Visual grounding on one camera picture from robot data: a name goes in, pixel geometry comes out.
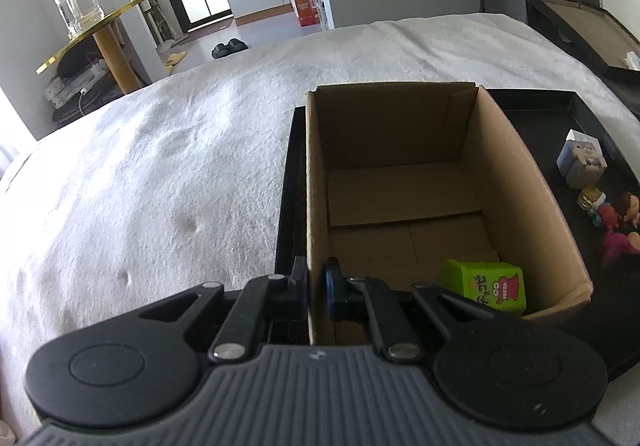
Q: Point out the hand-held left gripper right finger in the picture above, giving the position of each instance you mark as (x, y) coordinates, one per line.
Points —
(330, 287)

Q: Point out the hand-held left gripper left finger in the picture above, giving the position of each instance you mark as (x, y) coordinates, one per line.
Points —
(300, 293)

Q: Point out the green toy box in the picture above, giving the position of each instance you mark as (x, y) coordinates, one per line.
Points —
(480, 283)

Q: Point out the cardboard box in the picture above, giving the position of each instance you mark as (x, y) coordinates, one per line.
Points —
(400, 136)

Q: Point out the black tray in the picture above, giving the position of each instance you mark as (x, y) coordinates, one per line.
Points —
(540, 136)

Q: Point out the small gold figurine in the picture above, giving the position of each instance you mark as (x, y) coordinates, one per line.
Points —
(591, 198)

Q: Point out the white cube figurine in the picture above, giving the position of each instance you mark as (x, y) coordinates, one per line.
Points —
(580, 158)

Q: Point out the pink bear toy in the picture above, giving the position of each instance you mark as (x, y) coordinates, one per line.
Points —
(622, 243)

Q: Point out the brown-haired figurine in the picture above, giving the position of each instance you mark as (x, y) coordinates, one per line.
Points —
(625, 211)

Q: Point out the black slipper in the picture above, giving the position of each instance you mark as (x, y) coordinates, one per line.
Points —
(220, 50)
(237, 46)

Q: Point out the yellow slipper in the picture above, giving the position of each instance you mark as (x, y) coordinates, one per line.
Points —
(176, 58)

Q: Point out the orange carton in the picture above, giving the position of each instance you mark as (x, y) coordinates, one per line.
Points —
(305, 6)

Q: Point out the black stool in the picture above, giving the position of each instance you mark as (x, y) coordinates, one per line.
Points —
(70, 111)

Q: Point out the white fan stand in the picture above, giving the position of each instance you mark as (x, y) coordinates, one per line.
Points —
(159, 26)

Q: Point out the gold round side table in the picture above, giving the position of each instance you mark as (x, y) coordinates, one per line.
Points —
(112, 51)

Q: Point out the white power strip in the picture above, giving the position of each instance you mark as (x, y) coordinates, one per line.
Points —
(75, 83)

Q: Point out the black storage box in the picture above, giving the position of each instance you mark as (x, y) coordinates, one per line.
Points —
(580, 26)

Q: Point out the clear glass jar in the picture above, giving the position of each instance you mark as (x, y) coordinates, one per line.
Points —
(77, 6)

